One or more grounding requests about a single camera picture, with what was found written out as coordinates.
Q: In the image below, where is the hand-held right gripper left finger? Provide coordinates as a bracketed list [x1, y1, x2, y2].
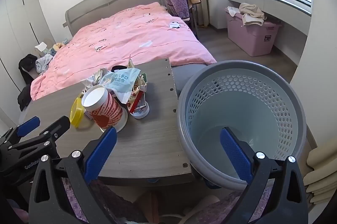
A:
[28, 127, 117, 224]

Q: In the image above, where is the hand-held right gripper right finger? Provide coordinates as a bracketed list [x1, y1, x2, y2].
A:
[220, 127, 308, 224]

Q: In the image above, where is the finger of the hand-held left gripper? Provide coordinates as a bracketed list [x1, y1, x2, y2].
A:
[0, 116, 40, 145]
[8, 116, 71, 159]

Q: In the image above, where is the yellow plastic lid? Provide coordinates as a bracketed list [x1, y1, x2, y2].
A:
[70, 97, 91, 128]

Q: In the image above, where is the red printed paper cup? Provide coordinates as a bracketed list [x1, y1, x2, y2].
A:
[82, 86, 124, 132]

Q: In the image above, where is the white paper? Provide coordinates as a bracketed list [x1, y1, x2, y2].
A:
[80, 69, 108, 90]

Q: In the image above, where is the grey perforated waste basket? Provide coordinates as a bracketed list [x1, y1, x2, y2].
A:
[177, 60, 307, 190]

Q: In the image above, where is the red strawberry snack wrapper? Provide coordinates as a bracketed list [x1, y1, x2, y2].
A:
[126, 79, 146, 112]

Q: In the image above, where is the light blue wet wipes packet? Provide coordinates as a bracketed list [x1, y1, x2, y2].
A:
[101, 68, 141, 103]

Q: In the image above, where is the black clothing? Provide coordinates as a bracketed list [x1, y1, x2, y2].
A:
[18, 54, 39, 77]
[17, 84, 33, 111]

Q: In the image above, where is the pale blue clothes pile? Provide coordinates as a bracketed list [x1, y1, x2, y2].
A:
[35, 53, 54, 74]

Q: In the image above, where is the cardboard box with white paper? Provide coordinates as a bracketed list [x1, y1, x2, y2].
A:
[33, 38, 57, 59]

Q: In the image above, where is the yellow plush toy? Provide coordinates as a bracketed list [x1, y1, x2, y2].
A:
[53, 41, 69, 51]

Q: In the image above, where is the white wardrobe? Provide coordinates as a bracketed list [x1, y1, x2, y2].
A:
[0, 0, 57, 119]

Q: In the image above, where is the pink storage box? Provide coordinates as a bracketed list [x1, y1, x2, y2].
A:
[225, 7, 282, 57]

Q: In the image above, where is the black metal chair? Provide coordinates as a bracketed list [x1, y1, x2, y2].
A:
[188, 3, 201, 37]

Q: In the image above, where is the beige cloth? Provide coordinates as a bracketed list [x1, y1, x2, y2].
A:
[239, 3, 267, 27]

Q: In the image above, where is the white cloth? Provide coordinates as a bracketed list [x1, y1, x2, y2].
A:
[227, 6, 241, 17]

